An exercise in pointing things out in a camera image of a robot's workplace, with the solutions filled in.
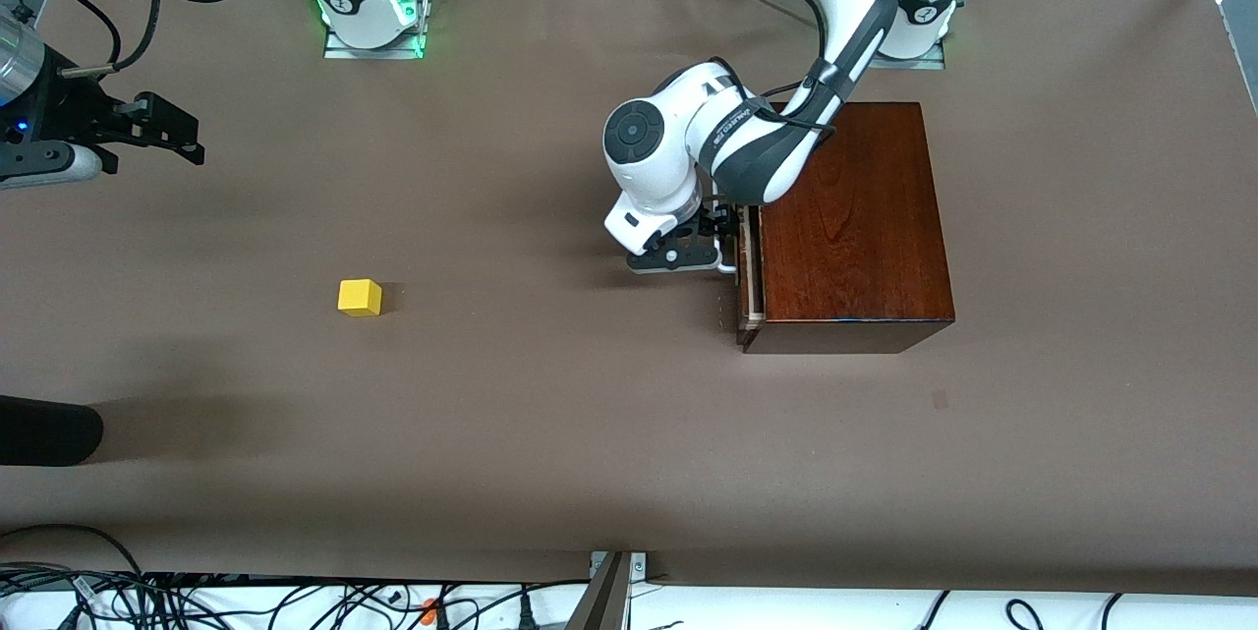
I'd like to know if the wooden drawer with white handle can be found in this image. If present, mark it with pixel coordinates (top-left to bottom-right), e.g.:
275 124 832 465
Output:
716 202 768 332

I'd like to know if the yellow cube block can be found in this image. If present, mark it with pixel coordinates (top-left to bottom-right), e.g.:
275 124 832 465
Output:
338 278 383 318

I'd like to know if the metal base plate left arm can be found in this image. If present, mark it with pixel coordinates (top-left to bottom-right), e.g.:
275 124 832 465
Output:
865 48 947 72

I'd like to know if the metal base plate right arm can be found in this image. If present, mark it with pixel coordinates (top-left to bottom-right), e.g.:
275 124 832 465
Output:
322 13 427 60

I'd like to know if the dark brown wooden cabinet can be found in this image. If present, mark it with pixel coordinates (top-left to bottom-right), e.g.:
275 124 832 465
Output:
737 101 957 356

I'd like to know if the brown table cover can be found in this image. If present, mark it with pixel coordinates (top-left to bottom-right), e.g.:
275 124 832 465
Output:
0 0 1258 598

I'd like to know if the black cylindrical object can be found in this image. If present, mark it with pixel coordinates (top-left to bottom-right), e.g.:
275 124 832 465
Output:
0 395 105 468

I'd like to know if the dark slanted beam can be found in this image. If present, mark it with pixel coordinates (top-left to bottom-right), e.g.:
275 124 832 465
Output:
567 552 631 630

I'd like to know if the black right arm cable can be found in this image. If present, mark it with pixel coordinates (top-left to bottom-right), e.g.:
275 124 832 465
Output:
59 0 170 81

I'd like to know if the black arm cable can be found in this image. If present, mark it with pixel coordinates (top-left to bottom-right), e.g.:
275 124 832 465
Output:
708 0 839 136
59 0 170 81

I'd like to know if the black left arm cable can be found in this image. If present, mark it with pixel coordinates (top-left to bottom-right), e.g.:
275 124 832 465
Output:
708 0 839 136

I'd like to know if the metal corner bracket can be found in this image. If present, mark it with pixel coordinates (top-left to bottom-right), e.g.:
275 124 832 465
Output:
590 551 649 582

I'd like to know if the black arched floor cable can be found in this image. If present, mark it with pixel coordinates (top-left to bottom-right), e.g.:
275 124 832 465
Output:
0 523 147 578

